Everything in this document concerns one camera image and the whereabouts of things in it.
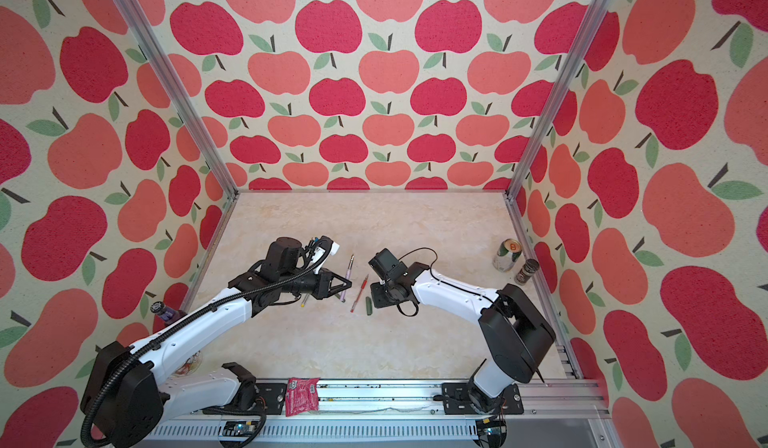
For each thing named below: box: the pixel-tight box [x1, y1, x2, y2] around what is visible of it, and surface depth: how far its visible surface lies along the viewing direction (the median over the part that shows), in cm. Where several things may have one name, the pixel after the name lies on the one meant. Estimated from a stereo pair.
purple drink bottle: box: [150, 301, 187, 326], surface depth 72 cm
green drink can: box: [492, 238, 523, 272], surface depth 94 cm
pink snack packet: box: [285, 377, 320, 417], surface depth 76 cm
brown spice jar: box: [514, 258, 540, 286], surface depth 91 cm
